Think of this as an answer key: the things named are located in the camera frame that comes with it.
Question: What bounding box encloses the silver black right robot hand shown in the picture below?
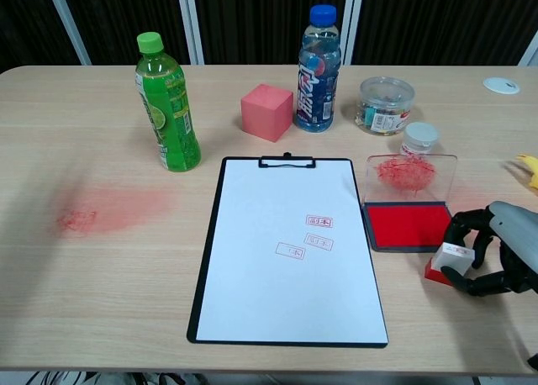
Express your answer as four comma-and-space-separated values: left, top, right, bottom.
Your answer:
440, 200, 538, 297

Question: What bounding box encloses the white red stamp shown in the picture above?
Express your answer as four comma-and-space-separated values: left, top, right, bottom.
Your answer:
424, 241, 476, 286

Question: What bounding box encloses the red ink pad clear lid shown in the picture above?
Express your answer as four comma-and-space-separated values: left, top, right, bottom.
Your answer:
361, 152, 459, 254

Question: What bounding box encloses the yellow rubber chicken toy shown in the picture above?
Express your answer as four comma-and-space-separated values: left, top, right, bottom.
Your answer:
515, 152, 538, 190

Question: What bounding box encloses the small jar grey lid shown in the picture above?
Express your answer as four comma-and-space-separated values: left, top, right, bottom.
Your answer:
399, 121, 440, 156

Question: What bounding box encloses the clear jar of coloured clips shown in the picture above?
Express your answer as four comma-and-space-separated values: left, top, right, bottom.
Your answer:
356, 76, 417, 137

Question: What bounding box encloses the blue cap drink bottle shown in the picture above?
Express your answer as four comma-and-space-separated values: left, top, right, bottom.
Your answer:
293, 4, 341, 134

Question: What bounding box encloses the white paper sheet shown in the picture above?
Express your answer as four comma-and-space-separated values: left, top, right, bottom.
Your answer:
195, 160, 388, 344

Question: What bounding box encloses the pink foam cube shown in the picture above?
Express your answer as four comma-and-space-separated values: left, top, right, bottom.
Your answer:
240, 83, 294, 144

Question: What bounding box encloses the black clipboard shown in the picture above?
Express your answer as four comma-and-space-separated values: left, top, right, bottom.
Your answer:
187, 152, 390, 349

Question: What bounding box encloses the green drink bottle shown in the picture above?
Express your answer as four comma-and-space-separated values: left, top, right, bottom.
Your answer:
134, 31, 202, 173

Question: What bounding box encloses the white round cable grommet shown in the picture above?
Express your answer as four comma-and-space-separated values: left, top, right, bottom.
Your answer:
482, 76, 521, 95

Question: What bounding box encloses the white partition frame post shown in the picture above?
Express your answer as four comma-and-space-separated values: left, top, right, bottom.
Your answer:
44, 0, 92, 66
175, 0, 206, 66
342, 0, 365, 66
519, 35, 538, 67

